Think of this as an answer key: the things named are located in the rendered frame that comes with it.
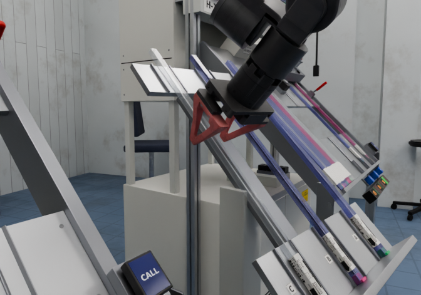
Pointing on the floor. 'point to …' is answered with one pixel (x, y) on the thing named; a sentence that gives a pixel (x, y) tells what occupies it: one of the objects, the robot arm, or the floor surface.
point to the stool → (407, 201)
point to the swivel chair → (160, 146)
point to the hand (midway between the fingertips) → (210, 137)
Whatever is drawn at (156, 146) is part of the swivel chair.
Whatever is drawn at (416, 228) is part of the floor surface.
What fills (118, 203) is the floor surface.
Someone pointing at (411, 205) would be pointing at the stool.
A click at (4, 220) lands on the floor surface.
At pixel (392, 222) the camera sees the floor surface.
